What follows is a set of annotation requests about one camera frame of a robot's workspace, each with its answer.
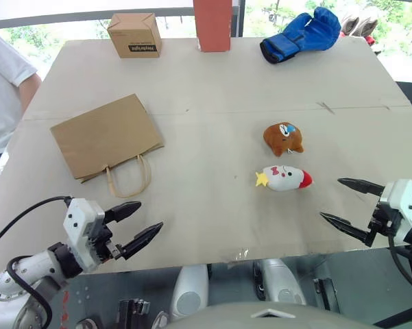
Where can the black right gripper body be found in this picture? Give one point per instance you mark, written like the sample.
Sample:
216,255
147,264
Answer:
385,221

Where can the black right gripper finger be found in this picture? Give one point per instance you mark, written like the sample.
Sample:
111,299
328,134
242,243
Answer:
363,186
351,229

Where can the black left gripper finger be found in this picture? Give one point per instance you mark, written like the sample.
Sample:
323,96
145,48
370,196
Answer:
142,238
123,210

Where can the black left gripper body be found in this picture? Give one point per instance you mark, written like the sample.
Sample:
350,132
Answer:
104,245

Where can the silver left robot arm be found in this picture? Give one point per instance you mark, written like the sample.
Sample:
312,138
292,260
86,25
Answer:
31,265

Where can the red-orange tall box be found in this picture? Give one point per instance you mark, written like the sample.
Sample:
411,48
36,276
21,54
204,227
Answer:
212,24

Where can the silver left robot leg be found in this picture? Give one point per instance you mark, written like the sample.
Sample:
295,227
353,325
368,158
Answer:
190,291

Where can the silver robot leg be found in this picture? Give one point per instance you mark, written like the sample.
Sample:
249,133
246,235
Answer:
281,281
190,291

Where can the white rocket plush toy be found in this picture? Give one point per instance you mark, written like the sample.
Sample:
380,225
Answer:
286,179

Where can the silver right robot leg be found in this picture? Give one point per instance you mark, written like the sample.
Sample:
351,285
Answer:
281,281

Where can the brown plush toy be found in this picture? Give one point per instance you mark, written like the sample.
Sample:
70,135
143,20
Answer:
281,138

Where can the grey robot torso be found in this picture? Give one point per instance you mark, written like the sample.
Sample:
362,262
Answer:
270,317

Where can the small red item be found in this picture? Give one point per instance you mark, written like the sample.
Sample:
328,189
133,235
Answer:
370,40

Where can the blue boxing glove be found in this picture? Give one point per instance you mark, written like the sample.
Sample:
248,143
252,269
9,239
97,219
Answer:
298,37

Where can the person in white shirt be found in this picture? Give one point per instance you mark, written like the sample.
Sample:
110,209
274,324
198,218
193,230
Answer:
0,96

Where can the small brown cardboard box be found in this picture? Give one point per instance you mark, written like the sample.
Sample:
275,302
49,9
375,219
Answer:
133,34

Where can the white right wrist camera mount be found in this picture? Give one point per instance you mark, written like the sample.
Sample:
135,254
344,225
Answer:
402,198

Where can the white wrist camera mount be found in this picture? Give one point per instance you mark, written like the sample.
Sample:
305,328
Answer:
79,219
402,198

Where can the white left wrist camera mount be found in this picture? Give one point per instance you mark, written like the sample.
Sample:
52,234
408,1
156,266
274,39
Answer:
79,219

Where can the grey window frame bar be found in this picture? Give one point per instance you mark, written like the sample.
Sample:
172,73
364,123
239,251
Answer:
72,18

